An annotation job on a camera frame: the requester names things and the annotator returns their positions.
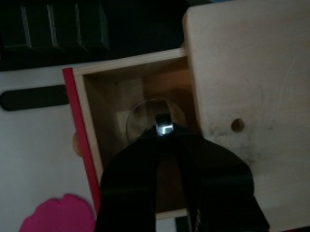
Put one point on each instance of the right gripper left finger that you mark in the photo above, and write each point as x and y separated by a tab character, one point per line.
128	187

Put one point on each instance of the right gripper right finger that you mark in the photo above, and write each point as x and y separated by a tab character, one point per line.
218	187

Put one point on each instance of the round clear dough cutter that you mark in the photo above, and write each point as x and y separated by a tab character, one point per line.
164	127

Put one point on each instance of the wooden drawer with red front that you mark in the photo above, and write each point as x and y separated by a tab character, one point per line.
104	99

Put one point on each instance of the wooden drawer cabinet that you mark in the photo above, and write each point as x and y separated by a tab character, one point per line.
258	75

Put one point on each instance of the white cutting mat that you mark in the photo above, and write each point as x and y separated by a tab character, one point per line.
36	145

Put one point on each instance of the black ribbed block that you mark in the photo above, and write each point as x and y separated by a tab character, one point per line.
52	27

